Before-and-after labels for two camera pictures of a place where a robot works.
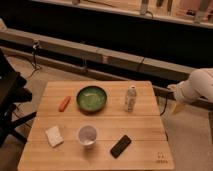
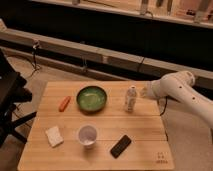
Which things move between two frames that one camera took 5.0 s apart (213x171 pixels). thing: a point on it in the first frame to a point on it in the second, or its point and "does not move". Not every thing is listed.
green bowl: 91,99 does not move
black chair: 13,91 does not move
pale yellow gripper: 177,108 to 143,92
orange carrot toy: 64,104 does not move
